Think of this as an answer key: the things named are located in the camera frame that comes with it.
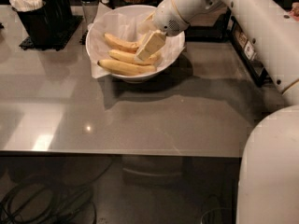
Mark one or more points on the black cutlery holder back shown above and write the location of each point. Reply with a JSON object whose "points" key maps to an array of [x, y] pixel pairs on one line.
{"points": [[60, 14]]}

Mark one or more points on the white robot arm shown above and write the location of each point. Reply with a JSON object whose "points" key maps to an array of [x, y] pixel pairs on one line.
{"points": [[268, 186]]}

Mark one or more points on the black rubber mat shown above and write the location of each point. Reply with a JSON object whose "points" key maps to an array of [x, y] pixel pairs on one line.
{"points": [[60, 40]]}

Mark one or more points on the black cutlery holder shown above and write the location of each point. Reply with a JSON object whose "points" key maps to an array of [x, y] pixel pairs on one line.
{"points": [[60, 14], [42, 25]]}

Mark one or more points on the white paper liner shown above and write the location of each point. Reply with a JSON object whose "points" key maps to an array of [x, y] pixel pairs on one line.
{"points": [[121, 22]]}

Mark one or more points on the black condiment packet rack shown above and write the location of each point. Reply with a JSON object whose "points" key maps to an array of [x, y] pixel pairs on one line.
{"points": [[247, 54]]}

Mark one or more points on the glass shaker dark lid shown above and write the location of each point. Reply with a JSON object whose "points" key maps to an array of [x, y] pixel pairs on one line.
{"points": [[89, 9]]}

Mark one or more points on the white bowl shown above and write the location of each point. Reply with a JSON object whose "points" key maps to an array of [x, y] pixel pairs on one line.
{"points": [[102, 25]]}

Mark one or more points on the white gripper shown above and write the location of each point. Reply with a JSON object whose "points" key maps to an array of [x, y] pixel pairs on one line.
{"points": [[166, 17]]}

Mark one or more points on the yellow banana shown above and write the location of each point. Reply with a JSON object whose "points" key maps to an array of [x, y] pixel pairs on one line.
{"points": [[123, 45], [125, 69], [128, 57]]}

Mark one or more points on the black cutlery holder front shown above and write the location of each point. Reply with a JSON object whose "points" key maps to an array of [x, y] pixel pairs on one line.
{"points": [[42, 25]]}

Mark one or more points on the black napkin dispenser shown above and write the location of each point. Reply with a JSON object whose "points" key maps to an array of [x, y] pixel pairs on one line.
{"points": [[210, 27]]}

